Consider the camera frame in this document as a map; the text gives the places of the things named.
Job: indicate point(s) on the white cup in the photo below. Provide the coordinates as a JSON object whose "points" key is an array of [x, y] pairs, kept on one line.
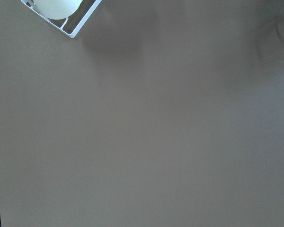
{"points": [[57, 9]]}

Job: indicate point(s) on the white wire cup rack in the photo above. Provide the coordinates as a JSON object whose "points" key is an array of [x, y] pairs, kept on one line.
{"points": [[71, 25]]}

